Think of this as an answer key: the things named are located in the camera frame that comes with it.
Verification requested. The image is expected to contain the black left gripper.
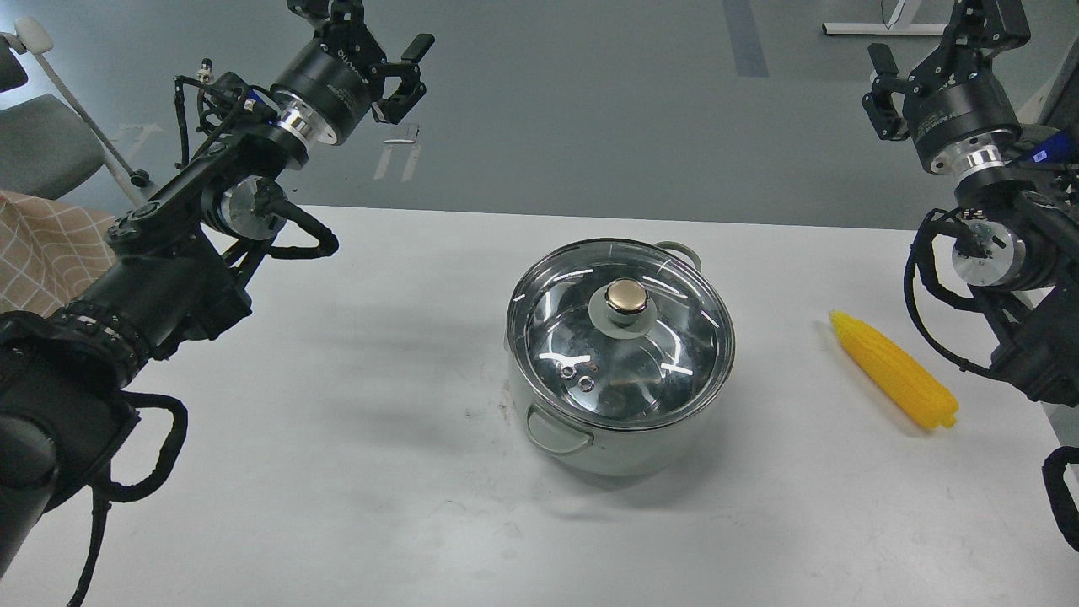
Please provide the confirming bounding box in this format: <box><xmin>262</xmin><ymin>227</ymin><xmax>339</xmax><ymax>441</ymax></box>
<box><xmin>272</xmin><ymin>1</ymin><xmax>435</xmax><ymax>144</ymax></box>

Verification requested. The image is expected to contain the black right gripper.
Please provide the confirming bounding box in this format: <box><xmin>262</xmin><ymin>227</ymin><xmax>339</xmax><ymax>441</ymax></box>
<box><xmin>861</xmin><ymin>1</ymin><xmax>1030</xmax><ymax>175</ymax></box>

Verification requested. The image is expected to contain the yellow toy corn cob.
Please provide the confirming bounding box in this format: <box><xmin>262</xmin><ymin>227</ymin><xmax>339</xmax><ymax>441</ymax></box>
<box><xmin>829</xmin><ymin>309</ymin><xmax>959</xmax><ymax>430</ymax></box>

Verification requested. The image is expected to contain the glass pot lid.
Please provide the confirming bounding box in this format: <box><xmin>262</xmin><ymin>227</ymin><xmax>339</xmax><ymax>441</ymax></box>
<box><xmin>505</xmin><ymin>238</ymin><xmax>736</xmax><ymax>431</ymax></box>

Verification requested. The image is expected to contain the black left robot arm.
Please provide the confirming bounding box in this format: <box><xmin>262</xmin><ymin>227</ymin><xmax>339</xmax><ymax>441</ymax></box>
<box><xmin>1</xmin><ymin>1</ymin><xmax>435</xmax><ymax>606</ymax></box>

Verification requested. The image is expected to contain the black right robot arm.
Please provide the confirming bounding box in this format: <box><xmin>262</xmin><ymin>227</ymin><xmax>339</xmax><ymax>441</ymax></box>
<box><xmin>861</xmin><ymin>1</ymin><xmax>1078</xmax><ymax>406</ymax></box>

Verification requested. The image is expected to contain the stainless steel pot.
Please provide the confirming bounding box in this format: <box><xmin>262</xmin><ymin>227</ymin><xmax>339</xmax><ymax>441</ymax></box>
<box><xmin>504</xmin><ymin>238</ymin><xmax>736</xmax><ymax>477</ymax></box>

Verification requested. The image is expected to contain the white desk leg base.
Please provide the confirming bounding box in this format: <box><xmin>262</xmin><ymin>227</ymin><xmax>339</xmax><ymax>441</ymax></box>
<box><xmin>820</xmin><ymin>1</ymin><xmax>945</xmax><ymax>37</ymax></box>

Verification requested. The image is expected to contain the grey office chair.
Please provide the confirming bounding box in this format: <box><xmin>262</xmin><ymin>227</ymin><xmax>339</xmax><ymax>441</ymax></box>
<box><xmin>1</xmin><ymin>16</ymin><xmax>151</xmax><ymax>207</ymax></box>

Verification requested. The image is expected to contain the beige checkered cloth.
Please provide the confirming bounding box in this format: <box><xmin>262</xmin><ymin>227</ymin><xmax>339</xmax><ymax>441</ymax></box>
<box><xmin>1</xmin><ymin>190</ymin><xmax>115</xmax><ymax>316</ymax></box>

